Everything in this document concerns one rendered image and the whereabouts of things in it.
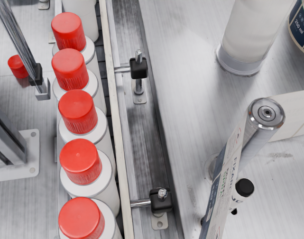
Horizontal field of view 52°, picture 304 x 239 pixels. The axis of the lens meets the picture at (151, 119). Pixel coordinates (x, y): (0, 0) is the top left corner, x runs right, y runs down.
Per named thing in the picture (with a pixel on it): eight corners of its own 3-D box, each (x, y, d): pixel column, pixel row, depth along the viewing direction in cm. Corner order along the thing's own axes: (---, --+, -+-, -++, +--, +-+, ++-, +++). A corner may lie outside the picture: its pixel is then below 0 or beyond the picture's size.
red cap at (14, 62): (11, 78, 61) (4, 67, 58) (15, 63, 62) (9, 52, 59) (28, 78, 61) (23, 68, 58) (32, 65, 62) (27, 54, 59)
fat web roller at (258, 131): (241, 183, 47) (297, 129, 31) (212, 188, 47) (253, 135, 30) (233, 155, 49) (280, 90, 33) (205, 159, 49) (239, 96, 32)
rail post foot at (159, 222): (168, 228, 49) (169, 227, 48) (152, 230, 49) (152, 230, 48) (163, 193, 51) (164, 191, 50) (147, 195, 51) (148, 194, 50)
